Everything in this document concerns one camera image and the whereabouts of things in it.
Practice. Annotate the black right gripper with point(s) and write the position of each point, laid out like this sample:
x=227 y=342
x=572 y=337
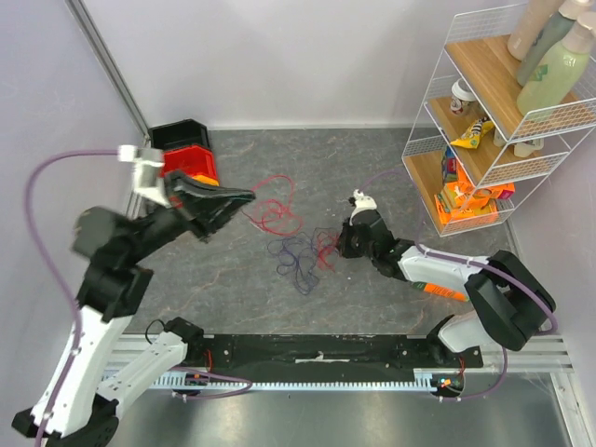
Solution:
x=350 y=239

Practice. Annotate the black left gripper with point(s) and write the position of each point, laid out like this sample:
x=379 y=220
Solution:
x=206 y=208

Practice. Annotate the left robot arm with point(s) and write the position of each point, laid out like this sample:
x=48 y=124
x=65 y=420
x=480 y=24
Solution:
x=79 y=408

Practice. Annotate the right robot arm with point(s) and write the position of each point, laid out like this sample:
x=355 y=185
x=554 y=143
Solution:
x=509 y=305

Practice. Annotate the yellow plastic bin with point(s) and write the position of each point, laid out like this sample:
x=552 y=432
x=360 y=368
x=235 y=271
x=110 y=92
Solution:
x=206 y=180

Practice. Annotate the red plastic bin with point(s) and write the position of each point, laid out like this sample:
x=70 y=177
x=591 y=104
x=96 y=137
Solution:
x=192 y=160

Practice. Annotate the black plastic bin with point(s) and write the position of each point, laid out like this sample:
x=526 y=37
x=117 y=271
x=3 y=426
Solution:
x=179 y=134

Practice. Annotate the green orange box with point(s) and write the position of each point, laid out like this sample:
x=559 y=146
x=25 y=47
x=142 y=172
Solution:
x=440 y=291

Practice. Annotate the orange snack boxes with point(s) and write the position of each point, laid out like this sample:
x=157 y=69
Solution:
x=460 y=199

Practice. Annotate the colourful small carton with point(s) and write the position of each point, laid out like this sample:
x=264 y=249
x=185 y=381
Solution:
x=449 y=166

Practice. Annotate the yellow snack bag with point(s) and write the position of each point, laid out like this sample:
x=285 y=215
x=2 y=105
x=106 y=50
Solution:
x=471 y=138

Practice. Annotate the paper coffee cup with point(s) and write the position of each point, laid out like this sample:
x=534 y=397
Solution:
x=462 y=98

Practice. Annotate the small white bottle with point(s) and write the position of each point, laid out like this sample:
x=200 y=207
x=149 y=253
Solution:
x=520 y=149

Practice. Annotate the green lotion bottle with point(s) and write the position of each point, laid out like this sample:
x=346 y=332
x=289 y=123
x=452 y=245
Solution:
x=559 y=69

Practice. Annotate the beige bottle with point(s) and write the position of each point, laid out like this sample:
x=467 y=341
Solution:
x=529 y=25

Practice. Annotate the grey green bottle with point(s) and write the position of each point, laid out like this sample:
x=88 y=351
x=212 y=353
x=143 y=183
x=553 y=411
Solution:
x=555 y=29

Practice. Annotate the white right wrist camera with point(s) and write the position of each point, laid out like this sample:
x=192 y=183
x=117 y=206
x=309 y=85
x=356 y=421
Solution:
x=360 y=203

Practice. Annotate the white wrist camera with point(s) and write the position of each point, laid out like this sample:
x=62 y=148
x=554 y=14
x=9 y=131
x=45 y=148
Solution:
x=148 y=163
x=360 y=203

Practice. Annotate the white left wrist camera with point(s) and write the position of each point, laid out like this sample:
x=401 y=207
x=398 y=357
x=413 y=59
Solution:
x=148 y=163

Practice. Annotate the white wire shelf rack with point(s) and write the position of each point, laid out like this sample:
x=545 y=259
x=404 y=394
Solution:
x=475 y=49

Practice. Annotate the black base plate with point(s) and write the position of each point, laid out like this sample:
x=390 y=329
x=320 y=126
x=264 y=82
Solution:
x=300 y=356

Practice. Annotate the slotted cable duct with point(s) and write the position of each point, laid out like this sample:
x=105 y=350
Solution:
x=184 y=381

